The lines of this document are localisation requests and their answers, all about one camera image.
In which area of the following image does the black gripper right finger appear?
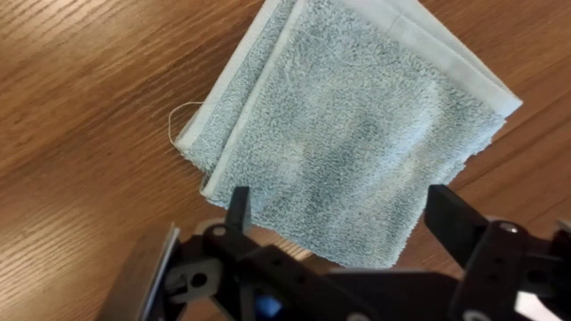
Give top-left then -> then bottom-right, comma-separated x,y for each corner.
424,184 -> 536,269

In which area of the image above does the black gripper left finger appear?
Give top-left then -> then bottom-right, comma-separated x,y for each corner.
203,185 -> 310,282

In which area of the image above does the light blue towel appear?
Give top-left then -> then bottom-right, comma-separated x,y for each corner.
167,0 -> 524,271

